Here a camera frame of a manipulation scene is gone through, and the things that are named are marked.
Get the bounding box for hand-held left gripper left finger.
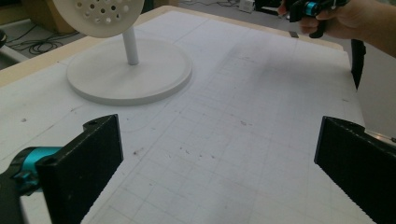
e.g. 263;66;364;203
35;114;124;224

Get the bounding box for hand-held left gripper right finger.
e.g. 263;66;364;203
313;116;396;224

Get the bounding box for white hook rack stand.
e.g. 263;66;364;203
65;25;193;107

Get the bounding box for beige slotted spoon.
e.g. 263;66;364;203
51;0;146;39

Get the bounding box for white grid mat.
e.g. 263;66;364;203
0;10;377;224

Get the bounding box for tall cardboard box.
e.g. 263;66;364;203
21;0;78;35

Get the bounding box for coiled black floor cables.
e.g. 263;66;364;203
5;23;82;56

